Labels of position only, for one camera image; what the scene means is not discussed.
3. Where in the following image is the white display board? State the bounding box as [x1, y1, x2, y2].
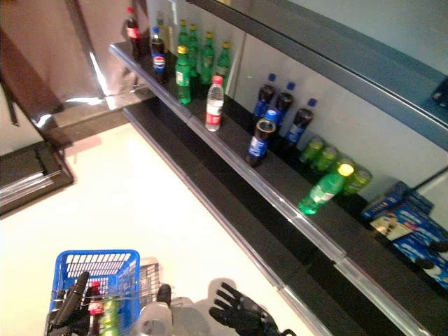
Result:
[0, 82, 46, 157]

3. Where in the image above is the blue plastic shopping basket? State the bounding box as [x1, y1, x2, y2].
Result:
[45, 248, 141, 336]

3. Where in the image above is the clear plastic price rail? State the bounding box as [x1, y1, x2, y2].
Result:
[108, 42, 193, 120]
[334, 257, 435, 336]
[187, 113, 348, 263]
[0, 169, 64, 207]

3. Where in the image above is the silver right robot leg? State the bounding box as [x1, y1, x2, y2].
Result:
[171, 296, 211, 336]

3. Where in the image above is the dark grey high shelf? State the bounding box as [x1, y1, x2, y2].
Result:
[181, 0, 448, 144]

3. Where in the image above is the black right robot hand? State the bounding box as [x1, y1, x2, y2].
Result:
[209, 281, 281, 336]

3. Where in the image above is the pale yellow drink bottle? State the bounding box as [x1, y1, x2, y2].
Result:
[155, 10, 176, 53]

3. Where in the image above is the black drinks shelf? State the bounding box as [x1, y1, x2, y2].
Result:
[108, 41, 448, 336]

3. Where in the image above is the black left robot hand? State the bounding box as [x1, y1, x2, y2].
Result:
[45, 271, 94, 336]

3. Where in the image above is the black diagonal strut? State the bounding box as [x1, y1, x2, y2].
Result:
[0, 68, 20, 125]

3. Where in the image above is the silver robot leg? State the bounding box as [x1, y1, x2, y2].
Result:
[171, 296, 211, 336]
[134, 283, 174, 336]

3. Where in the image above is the black low display cabinet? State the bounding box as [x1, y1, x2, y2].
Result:
[0, 139, 75, 216]

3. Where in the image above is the black low shelf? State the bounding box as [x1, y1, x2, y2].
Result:
[122, 97, 403, 336]

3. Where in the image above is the silver left robot leg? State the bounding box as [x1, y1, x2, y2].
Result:
[134, 283, 174, 336]

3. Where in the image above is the clear water bottle red label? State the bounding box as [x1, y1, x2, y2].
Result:
[204, 75, 225, 133]

